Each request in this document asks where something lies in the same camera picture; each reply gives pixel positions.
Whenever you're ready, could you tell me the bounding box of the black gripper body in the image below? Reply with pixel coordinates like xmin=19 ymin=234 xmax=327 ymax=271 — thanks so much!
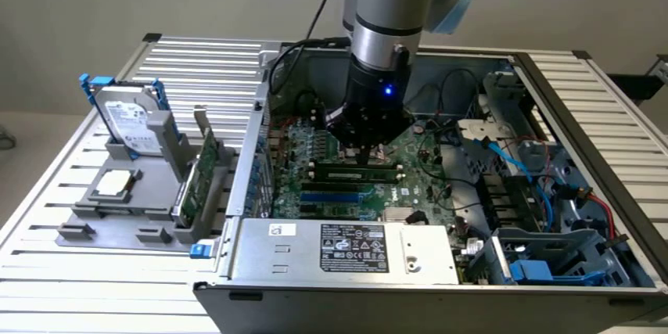
xmin=324 ymin=56 xmax=416 ymax=150

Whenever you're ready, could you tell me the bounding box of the green RAM stick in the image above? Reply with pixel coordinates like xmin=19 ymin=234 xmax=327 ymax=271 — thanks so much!
xmin=315 ymin=164 xmax=404 ymax=185

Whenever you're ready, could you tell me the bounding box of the green motherboard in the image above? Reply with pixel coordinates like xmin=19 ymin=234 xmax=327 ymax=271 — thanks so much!
xmin=259 ymin=113 xmax=474 ymax=233

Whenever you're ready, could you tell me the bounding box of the black expansion slot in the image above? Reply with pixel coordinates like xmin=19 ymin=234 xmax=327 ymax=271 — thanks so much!
xmin=300 ymin=181 xmax=368 ymax=194

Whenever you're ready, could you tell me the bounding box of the blue expansion slot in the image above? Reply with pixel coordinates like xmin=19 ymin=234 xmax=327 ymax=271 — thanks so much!
xmin=299 ymin=191 xmax=368 ymax=204

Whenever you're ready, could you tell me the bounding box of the silver chipset heatsink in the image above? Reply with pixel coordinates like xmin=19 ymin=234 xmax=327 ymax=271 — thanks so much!
xmin=383 ymin=207 xmax=415 ymax=224

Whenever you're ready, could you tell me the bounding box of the grey optical drive cage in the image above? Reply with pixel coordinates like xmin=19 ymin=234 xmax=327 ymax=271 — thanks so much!
xmin=452 ymin=70 xmax=547 ymax=179

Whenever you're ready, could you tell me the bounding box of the silver power supply unit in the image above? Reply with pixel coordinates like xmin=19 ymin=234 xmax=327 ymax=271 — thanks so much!
xmin=224 ymin=217 xmax=462 ymax=287

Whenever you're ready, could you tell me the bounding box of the green graphics card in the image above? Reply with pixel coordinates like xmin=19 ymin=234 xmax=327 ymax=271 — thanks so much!
xmin=171 ymin=105 xmax=222 ymax=230

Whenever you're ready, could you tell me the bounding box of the black open PC case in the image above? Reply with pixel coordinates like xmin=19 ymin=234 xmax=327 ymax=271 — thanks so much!
xmin=192 ymin=42 xmax=668 ymax=334

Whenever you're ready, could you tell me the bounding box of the blue case latch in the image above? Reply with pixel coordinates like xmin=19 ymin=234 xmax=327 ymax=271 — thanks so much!
xmin=190 ymin=240 xmax=214 ymax=260

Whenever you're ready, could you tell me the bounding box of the blue disk caddy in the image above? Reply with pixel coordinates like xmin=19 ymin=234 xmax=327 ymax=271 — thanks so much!
xmin=78 ymin=73 xmax=180 ymax=148

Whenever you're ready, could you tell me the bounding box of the grey parts rack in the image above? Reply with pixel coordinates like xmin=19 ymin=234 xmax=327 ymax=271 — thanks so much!
xmin=54 ymin=105 xmax=243 ymax=253

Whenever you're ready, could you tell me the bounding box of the blue disk bay latch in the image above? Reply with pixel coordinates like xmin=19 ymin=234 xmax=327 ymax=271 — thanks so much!
xmin=507 ymin=260 xmax=555 ymax=283

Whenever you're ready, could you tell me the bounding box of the grey disk bay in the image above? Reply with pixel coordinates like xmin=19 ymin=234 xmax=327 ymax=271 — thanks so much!
xmin=468 ymin=226 xmax=647 ymax=289

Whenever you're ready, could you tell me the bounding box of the silver hard disk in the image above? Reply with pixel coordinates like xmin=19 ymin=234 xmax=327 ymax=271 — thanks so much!
xmin=94 ymin=81 xmax=167 ymax=155

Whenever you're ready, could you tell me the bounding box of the silver CPU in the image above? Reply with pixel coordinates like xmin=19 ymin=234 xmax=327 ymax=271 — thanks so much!
xmin=95 ymin=171 xmax=132 ymax=195

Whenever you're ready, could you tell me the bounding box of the black looped wire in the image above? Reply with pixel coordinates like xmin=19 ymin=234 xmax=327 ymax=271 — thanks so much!
xmin=436 ymin=69 xmax=480 ymax=117

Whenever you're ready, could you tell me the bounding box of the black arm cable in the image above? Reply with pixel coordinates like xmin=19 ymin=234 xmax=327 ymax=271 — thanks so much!
xmin=267 ymin=0 xmax=356 ymax=97

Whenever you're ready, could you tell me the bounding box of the blue SATA wire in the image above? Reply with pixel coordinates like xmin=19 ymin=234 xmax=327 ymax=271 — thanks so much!
xmin=478 ymin=135 xmax=568 ymax=230

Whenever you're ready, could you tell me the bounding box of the red SATA wire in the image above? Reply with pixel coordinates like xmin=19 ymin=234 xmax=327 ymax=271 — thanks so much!
xmin=583 ymin=189 xmax=622 ymax=242

